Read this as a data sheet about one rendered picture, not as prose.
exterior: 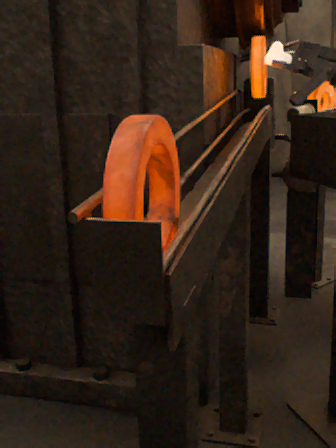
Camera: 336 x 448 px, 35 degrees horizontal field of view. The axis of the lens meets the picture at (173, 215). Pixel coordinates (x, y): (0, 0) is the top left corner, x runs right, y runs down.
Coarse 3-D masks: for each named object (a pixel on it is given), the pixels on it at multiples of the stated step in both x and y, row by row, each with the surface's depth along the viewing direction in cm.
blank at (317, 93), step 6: (324, 84) 192; (318, 90) 190; (324, 90) 193; (330, 90) 196; (312, 96) 190; (318, 96) 190; (324, 96) 197; (330, 96) 196; (318, 102) 191; (324, 102) 198; (330, 102) 197; (318, 108) 192; (324, 108) 198
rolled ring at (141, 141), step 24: (144, 120) 54; (120, 144) 51; (144, 144) 52; (168, 144) 60; (120, 168) 50; (144, 168) 52; (168, 168) 62; (120, 192) 49; (168, 192) 64; (120, 216) 50; (168, 216) 64; (168, 240) 62
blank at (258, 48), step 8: (256, 40) 132; (264, 40) 133; (256, 48) 130; (264, 48) 130; (256, 56) 130; (264, 56) 138; (256, 64) 130; (264, 64) 140; (256, 72) 130; (264, 72) 140; (256, 80) 131; (264, 80) 135; (256, 88) 133; (264, 88) 134; (256, 96) 136; (264, 96) 137
